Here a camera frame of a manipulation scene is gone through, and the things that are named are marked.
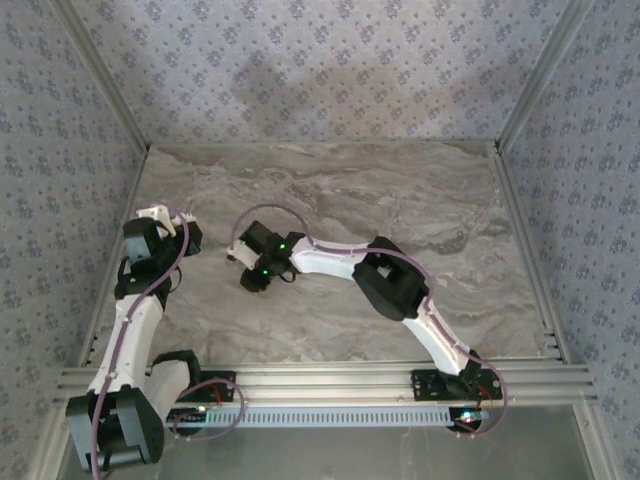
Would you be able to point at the aluminium frame post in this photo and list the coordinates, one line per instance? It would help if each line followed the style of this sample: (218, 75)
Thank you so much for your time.
(104, 75)
(540, 75)
(595, 450)
(50, 450)

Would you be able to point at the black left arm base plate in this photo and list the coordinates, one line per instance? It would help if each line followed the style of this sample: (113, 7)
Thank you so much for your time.
(222, 382)

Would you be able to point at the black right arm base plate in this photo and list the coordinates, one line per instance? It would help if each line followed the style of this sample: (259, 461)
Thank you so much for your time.
(425, 385)

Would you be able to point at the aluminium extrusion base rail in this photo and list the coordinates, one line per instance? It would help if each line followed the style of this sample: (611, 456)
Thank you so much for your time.
(320, 380)

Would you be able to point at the black control board green light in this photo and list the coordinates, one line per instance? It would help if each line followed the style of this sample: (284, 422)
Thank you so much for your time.
(467, 417)
(192, 416)

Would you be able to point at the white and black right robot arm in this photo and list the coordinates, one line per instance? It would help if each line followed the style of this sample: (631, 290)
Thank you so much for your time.
(325, 262)

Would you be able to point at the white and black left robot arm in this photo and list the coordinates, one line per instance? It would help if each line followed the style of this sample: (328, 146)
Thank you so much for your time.
(142, 340)

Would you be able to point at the aluminium table side rail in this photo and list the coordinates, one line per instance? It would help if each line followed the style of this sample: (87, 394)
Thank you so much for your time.
(528, 250)
(139, 175)

